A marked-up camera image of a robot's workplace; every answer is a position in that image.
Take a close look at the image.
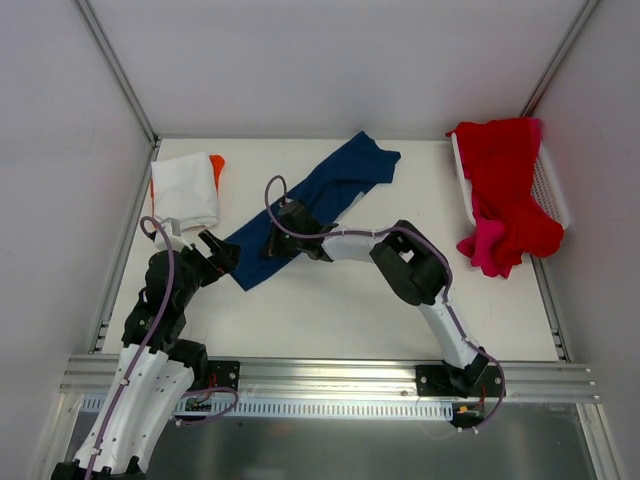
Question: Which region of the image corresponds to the aluminium mounting rail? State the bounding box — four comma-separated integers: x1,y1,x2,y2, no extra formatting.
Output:
59,354,601,404

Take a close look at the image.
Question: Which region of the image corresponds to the folded orange t-shirt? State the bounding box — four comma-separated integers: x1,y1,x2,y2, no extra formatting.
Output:
151,152,226,200

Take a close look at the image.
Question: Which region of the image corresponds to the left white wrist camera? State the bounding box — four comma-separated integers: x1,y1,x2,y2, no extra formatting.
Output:
153,217,192,252

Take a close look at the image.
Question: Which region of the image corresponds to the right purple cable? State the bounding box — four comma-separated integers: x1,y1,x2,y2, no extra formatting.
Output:
264,174,507,431

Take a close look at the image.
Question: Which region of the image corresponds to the right aluminium frame post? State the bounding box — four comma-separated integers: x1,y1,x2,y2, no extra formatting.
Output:
520,0,603,117

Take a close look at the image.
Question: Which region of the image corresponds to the navy blue t-shirt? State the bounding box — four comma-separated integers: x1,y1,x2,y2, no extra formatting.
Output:
227,132,401,291

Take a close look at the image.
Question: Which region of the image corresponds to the folded white t-shirt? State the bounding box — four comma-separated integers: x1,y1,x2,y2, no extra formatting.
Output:
150,152,226,230

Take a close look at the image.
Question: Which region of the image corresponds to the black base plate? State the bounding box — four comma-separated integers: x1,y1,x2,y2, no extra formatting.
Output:
415,363,505,398
201,360,241,391

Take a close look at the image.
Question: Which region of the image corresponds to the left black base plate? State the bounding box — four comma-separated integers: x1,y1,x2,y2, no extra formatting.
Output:
201,360,241,391

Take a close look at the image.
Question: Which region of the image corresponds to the aluminium frame post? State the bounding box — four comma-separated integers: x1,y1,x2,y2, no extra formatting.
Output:
520,0,603,117
72,0,159,147

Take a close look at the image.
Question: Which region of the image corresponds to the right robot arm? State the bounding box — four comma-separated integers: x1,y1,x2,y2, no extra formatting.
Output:
262,199,489,398

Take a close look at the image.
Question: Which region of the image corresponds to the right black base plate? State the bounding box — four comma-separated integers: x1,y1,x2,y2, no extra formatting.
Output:
415,363,505,398

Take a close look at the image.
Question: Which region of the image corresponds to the left aluminium frame post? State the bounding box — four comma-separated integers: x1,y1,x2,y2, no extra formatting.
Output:
72,0,159,147

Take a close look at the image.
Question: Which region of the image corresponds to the white perforated plastic basket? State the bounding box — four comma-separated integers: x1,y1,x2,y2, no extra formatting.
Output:
451,133,570,230

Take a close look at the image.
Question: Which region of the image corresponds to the red t-shirt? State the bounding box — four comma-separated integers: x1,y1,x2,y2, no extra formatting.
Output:
446,118,565,265

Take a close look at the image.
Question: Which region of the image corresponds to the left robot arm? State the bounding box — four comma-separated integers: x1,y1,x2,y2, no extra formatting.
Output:
51,230,241,479

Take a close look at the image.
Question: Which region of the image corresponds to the white slotted cable duct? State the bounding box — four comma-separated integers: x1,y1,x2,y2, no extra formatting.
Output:
79,395,454,422

